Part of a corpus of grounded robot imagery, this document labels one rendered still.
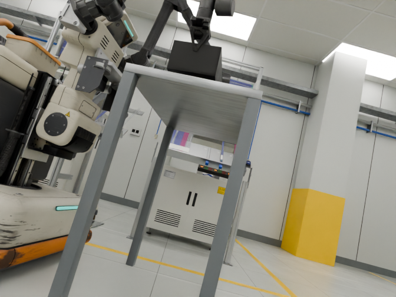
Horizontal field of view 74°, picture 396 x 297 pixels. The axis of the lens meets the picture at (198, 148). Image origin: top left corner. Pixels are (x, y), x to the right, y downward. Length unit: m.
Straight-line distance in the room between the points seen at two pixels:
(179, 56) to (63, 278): 0.78
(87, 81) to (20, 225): 0.60
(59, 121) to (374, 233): 4.62
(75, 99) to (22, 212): 0.49
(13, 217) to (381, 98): 5.19
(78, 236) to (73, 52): 0.84
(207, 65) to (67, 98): 0.63
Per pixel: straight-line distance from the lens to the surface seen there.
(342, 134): 4.22
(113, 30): 1.42
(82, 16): 1.26
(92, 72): 1.24
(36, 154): 1.41
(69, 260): 0.90
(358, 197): 4.86
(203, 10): 1.03
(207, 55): 0.96
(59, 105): 1.28
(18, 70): 1.38
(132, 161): 4.12
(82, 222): 0.87
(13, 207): 1.07
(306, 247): 3.92
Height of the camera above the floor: 0.45
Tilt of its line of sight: 9 degrees up
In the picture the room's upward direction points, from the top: 15 degrees clockwise
